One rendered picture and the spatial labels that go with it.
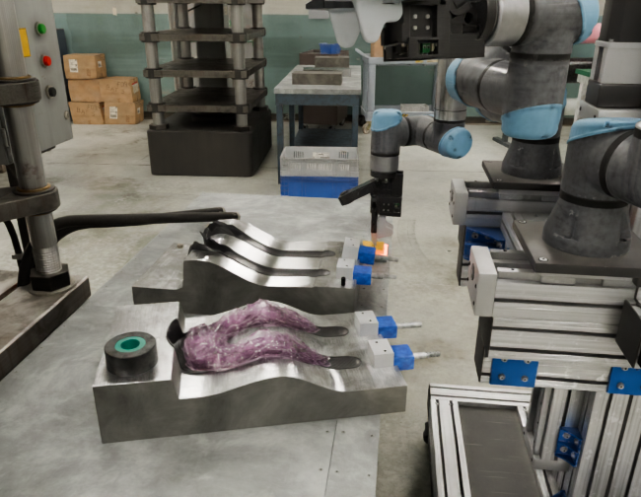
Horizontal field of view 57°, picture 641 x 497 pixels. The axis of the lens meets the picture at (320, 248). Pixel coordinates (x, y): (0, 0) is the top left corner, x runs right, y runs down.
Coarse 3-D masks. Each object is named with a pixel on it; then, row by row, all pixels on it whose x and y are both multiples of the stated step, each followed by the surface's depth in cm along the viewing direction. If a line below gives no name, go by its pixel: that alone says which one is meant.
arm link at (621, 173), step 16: (640, 128) 88; (624, 144) 94; (640, 144) 89; (624, 160) 92; (640, 160) 89; (608, 176) 95; (624, 176) 92; (640, 176) 89; (624, 192) 93; (640, 192) 90
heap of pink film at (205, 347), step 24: (240, 312) 110; (264, 312) 110; (288, 312) 112; (192, 336) 106; (216, 336) 107; (264, 336) 102; (288, 336) 103; (192, 360) 101; (216, 360) 99; (240, 360) 98; (312, 360) 102
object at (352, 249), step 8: (352, 240) 141; (344, 248) 138; (352, 248) 138; (360, 248) 140; (368, 248) 140; (344, 256) 139; (352, 256) 138; (360, 256) 139; (368, 256) 138; (376, 256) 140; (384, 256) 140; (392, 256) 140
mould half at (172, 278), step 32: (160, 256) 147; (192, 256) 129; (224, 256) 131; (256, 256) 138; (160, 288) 131; (192, 288) 130; (224, 288) 129; (256, 288) 128; (288, 288) 127; (320, 288) 126; (352, 288) 125
